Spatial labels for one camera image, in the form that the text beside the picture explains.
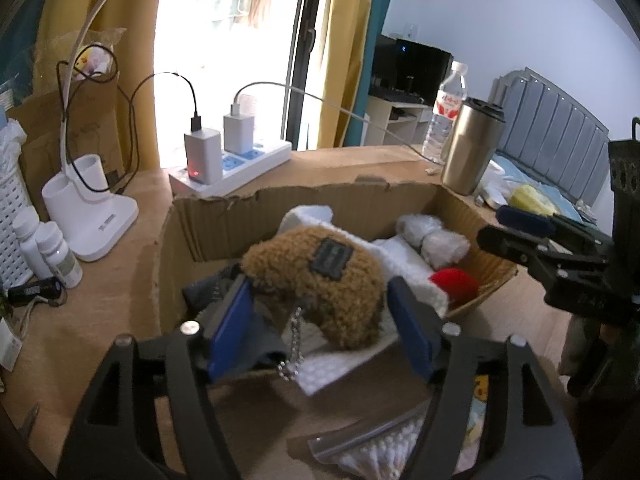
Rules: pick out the yellow tissue pack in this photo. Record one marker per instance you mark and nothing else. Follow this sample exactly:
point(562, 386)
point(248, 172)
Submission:
point(528, 198)

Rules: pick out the white pill bottle right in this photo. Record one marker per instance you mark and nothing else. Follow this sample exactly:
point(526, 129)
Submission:
point(57, 254)

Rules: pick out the white woven plastic basket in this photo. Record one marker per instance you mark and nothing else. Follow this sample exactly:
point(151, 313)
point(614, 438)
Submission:
point(14, 197)

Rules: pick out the white power strip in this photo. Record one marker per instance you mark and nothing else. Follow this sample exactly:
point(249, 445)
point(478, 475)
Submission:
point(237, 171)

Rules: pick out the brown fuzzy plush pouch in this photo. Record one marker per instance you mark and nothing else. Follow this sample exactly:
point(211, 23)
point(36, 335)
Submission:
point(338, 283)

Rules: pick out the clear water bottle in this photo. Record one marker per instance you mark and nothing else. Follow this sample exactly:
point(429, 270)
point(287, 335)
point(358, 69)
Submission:
point(449, 98)

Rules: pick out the yellow curtain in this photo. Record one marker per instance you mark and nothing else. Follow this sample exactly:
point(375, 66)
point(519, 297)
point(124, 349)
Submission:
point(349, 40)

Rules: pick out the white desk lamp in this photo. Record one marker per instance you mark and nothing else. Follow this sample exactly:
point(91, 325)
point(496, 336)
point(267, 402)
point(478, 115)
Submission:
point(91, 217)

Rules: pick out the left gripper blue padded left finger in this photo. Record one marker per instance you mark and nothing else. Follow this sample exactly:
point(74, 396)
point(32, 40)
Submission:
point(146, 413)

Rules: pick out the grey bed headboard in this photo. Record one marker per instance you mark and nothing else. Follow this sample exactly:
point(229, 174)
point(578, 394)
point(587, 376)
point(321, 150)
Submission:
point(550, 136)

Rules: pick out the black flashlight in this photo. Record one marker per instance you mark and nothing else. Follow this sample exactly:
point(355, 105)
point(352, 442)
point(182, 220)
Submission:
point(50, 291)

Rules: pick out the red plush ball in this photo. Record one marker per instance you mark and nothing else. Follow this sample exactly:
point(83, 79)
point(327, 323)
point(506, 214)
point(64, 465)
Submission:
point(460, 287)

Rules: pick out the white bubble wrap roll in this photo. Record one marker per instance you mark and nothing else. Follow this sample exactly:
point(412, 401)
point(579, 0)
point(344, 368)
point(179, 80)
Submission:
point(439, 247)

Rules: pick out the white textured towel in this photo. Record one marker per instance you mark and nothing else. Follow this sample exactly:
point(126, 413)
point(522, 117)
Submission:
point(323, 363)

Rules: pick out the black monitor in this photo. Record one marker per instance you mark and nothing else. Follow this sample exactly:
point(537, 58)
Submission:
point(406, 71)

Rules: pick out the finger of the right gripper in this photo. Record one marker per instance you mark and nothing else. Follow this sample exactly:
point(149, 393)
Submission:
point(577, 237)
point(569, 280)

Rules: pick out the white pill bottle left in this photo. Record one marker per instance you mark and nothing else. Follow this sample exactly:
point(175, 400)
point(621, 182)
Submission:
point(25, 226)

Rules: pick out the white pill bottle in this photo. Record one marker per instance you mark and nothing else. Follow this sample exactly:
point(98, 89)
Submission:
point(25, 226)
point(57, 254)

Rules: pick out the steel travel tumbler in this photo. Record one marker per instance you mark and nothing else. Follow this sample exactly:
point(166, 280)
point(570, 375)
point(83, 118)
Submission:
point(473, 140)

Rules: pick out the cartoon tissue packet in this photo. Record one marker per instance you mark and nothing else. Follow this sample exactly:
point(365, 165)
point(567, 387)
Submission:
point(475, 426)

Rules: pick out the white charger with black cable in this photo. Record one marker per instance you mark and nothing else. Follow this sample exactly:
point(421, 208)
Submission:
point(203, 153)

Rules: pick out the teal curtain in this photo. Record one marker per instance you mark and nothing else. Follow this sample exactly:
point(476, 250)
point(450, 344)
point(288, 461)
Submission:
point(20, 22)

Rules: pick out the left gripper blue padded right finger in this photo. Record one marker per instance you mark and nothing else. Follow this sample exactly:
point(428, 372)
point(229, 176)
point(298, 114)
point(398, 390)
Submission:
point(525, 434)

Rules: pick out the cotton swab zip bag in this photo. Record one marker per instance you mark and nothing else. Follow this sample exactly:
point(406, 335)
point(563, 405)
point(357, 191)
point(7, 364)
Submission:
point(377, 447)

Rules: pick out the brown cardboard box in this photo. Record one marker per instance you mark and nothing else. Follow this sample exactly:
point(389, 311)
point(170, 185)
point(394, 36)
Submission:
point(202, 237)

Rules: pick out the black scissors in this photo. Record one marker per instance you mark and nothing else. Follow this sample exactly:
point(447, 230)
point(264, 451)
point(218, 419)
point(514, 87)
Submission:
point(25, 430)

